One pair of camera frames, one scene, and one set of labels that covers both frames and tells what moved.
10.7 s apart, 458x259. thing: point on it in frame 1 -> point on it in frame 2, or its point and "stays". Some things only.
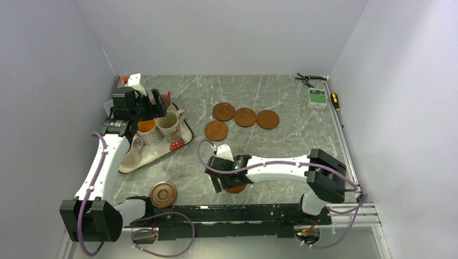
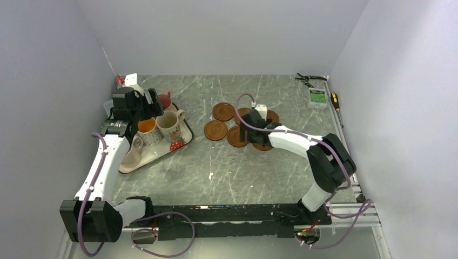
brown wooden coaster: x=216 y=130 stays
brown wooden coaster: x=223 y=111 stays
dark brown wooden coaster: x=163 y=194 -> x=260 y=147
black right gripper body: x=225 y=182 -> x=251 y=137
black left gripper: x=157 y=110 stays
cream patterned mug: x=169 y=125 stays
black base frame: x=227 y=221 stays
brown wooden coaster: x=235 y=189 -> x=233 y=137
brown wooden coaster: x=244 y=117 stays
